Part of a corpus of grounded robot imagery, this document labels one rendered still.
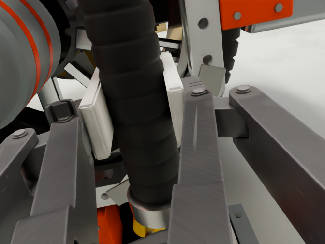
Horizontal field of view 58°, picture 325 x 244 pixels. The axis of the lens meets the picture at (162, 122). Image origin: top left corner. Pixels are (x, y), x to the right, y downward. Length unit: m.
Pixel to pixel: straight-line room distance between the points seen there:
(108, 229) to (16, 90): 0.30
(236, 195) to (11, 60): 1.15
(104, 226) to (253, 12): 0.38
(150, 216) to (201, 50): 0.24
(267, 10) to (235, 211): 0.86
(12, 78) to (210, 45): 0.23
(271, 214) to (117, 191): 0.87
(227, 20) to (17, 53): 0.23
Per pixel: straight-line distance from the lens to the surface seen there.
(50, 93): 0.52
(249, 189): 1.36
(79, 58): 0.76
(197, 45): 0.38
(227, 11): 0.38
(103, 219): 0.50
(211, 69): 0.39
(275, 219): 1.24
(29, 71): 0.30
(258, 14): 0.39
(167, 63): 0.17
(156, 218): 0.19
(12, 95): 0.29
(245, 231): 1.09
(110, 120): 0.17
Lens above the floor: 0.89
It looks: 27 degrees down
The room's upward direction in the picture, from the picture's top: 11 degrees counter-clockwise
